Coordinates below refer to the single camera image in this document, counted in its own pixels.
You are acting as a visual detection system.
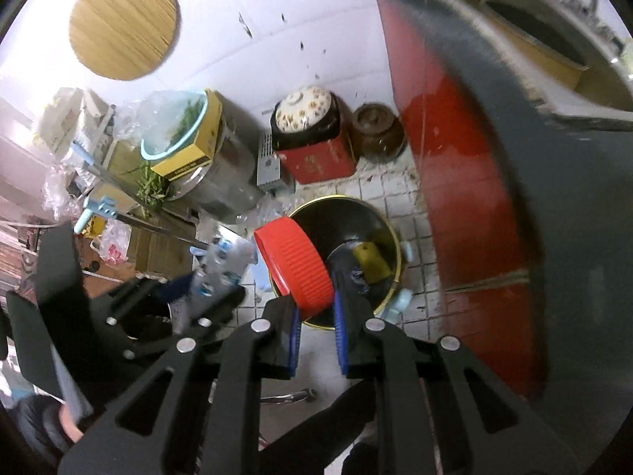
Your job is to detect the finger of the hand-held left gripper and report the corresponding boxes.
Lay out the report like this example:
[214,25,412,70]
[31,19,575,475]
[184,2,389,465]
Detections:
[105,274,197,328]
[123,284,248,361]

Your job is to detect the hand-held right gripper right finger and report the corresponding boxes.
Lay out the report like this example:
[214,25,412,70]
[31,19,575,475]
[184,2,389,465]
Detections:
[332,291,582,475]

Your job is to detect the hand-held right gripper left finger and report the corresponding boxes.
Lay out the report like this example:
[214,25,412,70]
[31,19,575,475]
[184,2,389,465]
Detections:
[59,297,303,475]

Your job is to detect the red ribbed plastic lid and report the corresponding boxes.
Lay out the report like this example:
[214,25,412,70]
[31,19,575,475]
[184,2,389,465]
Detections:
[253,218,334,322]

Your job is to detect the black bin with yellow rim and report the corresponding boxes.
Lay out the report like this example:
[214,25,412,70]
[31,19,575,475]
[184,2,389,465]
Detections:
[269,195,413,330]

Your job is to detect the person's left forearm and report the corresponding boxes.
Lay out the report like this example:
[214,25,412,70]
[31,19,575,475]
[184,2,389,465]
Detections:
[12,396,87,466]

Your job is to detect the flat brown cardboard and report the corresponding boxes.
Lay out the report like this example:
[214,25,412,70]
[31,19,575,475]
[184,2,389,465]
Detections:
[129,213,199,278]

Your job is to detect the red printed plastic bag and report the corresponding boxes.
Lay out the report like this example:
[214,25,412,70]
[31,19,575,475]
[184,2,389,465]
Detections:
[91,222,132,265]

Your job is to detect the chrome chair leg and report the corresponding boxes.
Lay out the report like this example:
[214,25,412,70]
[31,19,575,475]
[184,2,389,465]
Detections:
[260,388,317,407]

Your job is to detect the thin metal rod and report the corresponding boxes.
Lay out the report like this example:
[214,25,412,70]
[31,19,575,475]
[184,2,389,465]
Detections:
[111,210,211,251]

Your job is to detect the crumpled clear plastic bag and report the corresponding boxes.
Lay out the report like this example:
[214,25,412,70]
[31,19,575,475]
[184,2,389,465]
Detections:
[42,158,82,221]

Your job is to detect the small yellow box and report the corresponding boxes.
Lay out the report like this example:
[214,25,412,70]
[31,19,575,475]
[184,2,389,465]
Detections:
[352,241,391,283]

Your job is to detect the green leafy vegetables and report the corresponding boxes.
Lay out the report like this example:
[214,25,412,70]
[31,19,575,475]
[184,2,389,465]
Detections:
[133,161,171,209]

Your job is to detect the stainless steel pot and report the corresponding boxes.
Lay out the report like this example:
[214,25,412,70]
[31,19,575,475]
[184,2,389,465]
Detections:
[165,119,263,219]

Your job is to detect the light blue plastic basin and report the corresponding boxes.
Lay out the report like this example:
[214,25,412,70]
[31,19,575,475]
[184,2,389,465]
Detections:
[140,90,208,162]

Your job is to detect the stack of white boxes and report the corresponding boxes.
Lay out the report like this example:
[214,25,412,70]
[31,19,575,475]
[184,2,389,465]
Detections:
[34,86,117,154]

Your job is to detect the yellow cardboard box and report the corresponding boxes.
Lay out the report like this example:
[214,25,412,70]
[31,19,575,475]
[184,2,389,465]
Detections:
[148,89,222,181]

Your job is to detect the grey vented device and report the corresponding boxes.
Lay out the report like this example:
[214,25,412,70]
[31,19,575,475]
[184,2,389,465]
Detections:
[256,131,284,190]

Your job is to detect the red square box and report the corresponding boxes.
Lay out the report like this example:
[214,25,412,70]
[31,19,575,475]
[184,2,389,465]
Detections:
[272,136,358,185]

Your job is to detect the red cabinet with grey top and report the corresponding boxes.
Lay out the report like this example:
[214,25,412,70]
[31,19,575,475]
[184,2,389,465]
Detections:
[351,0,633,475]

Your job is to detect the brown ceramic jar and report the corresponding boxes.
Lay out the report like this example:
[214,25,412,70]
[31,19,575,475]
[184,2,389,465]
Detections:
[351,103,409,162]

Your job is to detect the black pot with floral lid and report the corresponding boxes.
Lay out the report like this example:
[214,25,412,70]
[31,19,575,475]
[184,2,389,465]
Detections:
[269,85,345,152]

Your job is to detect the round wooden board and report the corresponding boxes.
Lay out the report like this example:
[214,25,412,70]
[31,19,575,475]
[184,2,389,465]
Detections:
[68,0,180,81]

